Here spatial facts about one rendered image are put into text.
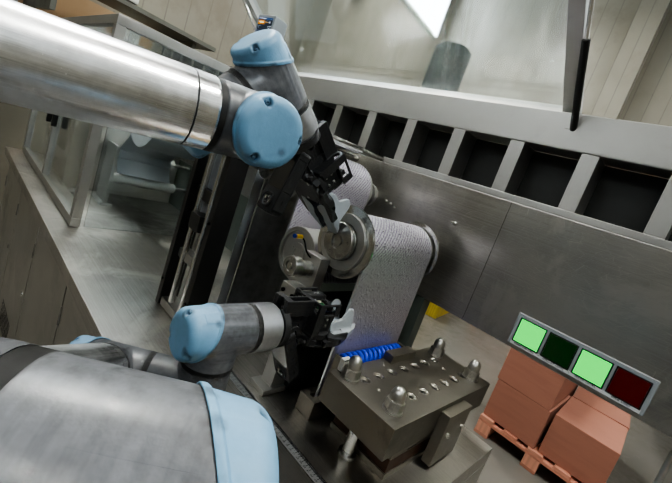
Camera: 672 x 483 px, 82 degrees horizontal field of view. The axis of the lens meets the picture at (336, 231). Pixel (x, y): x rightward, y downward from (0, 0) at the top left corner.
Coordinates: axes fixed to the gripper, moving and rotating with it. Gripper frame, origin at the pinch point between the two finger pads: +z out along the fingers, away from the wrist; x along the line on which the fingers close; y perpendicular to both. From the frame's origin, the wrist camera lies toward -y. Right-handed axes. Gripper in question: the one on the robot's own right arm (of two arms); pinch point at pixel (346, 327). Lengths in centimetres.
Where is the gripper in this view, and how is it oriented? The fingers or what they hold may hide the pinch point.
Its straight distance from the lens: 79.6
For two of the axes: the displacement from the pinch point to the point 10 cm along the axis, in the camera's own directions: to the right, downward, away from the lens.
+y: 3.3, -9.3, -1.6
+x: -6.7, -3.5, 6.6
